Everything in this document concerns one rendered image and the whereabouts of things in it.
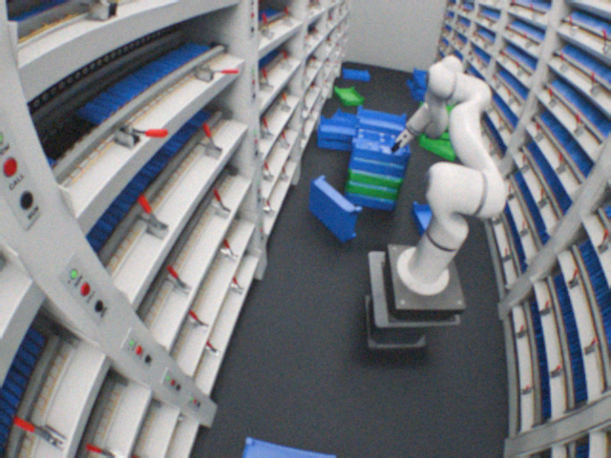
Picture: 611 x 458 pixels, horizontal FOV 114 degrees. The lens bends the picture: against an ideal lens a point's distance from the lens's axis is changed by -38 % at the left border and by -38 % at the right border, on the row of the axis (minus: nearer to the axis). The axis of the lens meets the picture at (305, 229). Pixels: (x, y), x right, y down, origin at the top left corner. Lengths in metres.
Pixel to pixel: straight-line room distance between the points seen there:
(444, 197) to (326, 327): 0.78
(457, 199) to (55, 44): 0.82
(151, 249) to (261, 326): 0.82
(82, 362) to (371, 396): 1.01
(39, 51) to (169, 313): 0.60
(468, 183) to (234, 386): 1.04
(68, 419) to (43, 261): 0.25
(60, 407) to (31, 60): 0.46
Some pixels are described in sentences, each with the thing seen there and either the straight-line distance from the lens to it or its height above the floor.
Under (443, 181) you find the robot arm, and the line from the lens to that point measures 0.78.
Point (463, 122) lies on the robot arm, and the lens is 0.93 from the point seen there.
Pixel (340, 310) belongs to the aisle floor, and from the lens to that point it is 1.38.
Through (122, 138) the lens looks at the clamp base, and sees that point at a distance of 0.50.
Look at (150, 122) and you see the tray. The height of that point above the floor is 0.97.
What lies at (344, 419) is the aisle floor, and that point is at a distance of 1.23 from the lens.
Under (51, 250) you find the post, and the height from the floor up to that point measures 0.97.
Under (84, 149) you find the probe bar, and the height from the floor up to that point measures 1.01.
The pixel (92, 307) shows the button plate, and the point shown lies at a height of 0.85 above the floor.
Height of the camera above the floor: 1.20
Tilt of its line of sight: 46 degrees down
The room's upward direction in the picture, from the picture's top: 4 degrees clockwise
